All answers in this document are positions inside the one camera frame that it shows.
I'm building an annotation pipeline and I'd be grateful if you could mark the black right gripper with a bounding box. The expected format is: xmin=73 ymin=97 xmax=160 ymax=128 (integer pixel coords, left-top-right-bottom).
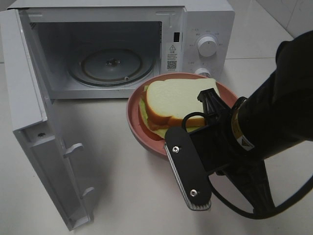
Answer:
xmin=189 ymin=88 xmax=275 ymax=219

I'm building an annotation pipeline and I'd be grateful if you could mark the white bread sandwich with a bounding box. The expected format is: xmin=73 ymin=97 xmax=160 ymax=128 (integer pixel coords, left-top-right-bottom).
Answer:
xmin=139 ymin=78 xmax=220 ymax=140

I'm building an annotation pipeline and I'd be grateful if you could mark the pink round plate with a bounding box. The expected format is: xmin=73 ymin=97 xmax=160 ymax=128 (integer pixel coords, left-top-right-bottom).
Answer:
xmin=126 ymin=71 xmax=239 ymax=157

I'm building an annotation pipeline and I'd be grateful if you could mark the white microwave door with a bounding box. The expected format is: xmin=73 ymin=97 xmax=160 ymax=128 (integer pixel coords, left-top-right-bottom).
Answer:
xmin=0 ymin=9 xmax=93 ymax=230

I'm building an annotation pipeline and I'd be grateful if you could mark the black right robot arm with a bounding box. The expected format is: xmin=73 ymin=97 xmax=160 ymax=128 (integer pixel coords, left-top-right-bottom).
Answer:
xmin=190 ymin=31 xmax=313 ymax=219

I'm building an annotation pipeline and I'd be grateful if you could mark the lower white timer knob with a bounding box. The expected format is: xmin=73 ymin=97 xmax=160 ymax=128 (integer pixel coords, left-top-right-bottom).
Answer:
xmin=195 ymin=68 xmax=211 ymax=77

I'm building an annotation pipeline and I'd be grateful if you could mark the upper white power knob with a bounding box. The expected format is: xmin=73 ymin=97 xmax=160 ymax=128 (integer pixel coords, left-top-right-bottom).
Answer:
xmin=197 ymin=36 xmax=217 ymax=57

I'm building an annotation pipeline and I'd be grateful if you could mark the glass microwave turntable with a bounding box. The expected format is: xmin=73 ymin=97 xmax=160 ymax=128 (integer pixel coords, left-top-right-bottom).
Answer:
xmin=68 ymin=47 xmax=157 ymax=87

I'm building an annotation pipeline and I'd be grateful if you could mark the white microwave oven body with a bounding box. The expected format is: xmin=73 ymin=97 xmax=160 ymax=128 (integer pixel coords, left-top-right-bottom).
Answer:
xmin=7 ymin=0 xmax=235 ymax=99

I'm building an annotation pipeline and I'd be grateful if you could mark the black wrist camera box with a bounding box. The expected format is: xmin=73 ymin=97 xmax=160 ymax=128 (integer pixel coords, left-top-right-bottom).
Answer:
xmin=164 ymin=127 xmax=212 ymax=211

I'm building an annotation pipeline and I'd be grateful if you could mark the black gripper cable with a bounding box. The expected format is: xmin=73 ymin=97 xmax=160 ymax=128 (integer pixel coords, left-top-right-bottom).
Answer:
xmin=180 ymin=111 xmax=313 ymax=220

